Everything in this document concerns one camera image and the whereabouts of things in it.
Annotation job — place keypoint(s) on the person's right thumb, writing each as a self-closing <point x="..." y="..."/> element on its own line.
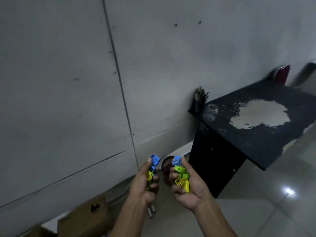
<point x="188" y="167"/>

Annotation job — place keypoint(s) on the green plastic pencil sharpener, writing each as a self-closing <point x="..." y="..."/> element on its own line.
<point x="148" y="185"/>
<point x="184" y="175"/>
<point x="179" y="169"/>

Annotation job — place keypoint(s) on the yellow plastic pencil sharpener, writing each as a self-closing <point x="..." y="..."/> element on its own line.
<point x="149" y="175"/>
<point x="184" y="184"/>

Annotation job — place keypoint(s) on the person's right forearm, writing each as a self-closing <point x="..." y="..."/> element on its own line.
<point x="213" y="223"/>

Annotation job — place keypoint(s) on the black desk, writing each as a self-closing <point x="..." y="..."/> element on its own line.
<point x="249" y="135"/>

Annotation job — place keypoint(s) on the small grey metal object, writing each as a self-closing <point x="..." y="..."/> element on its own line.
<point x="151" y="211"/>

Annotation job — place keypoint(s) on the brown cardboard box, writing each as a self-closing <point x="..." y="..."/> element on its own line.
<point x="84" y="219"/>

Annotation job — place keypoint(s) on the maroon chair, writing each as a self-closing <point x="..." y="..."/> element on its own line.
<point x="282" y="74"/>

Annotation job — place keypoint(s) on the clear glass jar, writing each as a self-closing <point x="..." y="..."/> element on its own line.
<point x="210" y="112"/>

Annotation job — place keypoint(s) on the blue plastic pencil sharpener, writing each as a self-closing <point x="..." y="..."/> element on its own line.
<point x="155" y="159"/>
<point x="152" y="169"/>
<point x="176" y="160"/>

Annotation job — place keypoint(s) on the black holder with pencils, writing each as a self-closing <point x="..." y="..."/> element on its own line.
<point x="199" y="101"/>

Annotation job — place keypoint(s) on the person's left forearm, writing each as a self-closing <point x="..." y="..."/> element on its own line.
<point x="130" y="220"/>

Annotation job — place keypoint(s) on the person's left hand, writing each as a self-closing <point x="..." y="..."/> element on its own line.
<point x="140" y="187"/>

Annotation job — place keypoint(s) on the person's left thumb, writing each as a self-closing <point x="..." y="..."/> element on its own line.
<point x="145" y="167"/>

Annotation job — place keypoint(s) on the brown mesh basket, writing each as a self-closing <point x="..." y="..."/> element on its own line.
<point x="167" y="167"/>

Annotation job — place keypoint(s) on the person's right hand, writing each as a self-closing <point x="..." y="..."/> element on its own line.
<point x="195" y="192"/>

